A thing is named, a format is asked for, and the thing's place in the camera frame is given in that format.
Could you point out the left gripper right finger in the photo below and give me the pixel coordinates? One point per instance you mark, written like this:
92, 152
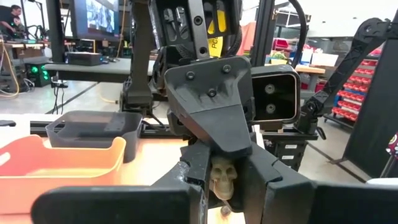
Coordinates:
311, 205

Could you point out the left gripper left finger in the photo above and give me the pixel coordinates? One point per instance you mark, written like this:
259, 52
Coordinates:
124, 205

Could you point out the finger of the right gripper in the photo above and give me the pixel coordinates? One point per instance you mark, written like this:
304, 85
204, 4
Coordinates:
211, 102
178, 123

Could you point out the white plastic skull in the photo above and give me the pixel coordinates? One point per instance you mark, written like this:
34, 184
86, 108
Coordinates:
222, 177

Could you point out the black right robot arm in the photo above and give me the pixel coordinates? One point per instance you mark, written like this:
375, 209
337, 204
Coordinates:
342, 65

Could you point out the yellow label tag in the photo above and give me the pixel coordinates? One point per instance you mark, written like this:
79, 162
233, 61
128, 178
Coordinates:
216, 46

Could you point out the dark grey plastic bin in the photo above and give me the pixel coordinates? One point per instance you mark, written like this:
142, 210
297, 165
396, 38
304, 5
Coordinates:
130, 137

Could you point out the orange plastic bin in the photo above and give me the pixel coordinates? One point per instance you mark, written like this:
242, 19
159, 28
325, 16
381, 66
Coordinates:
62, 186

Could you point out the black monitor screen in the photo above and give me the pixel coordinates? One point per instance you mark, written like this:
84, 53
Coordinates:
96, 18

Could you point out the grey desk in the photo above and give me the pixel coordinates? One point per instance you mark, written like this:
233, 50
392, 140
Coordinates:
93, 70

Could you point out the small black desktop device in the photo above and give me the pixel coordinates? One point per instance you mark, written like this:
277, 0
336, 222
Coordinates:
84, 59

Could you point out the red parts bin rack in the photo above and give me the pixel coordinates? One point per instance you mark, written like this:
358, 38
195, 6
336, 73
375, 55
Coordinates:
354, 96

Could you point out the white box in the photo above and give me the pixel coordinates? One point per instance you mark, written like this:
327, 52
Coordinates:
325, 59

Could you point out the white plastic bin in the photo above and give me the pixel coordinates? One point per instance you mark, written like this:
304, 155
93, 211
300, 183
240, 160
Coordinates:
21, 138

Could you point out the person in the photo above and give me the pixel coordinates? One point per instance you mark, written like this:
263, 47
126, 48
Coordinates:
12, 21

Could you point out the black aluminium table frame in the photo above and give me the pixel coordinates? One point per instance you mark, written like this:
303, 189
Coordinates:
141, 46

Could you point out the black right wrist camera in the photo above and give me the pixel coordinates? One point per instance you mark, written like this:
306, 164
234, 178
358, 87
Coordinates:
276, 96

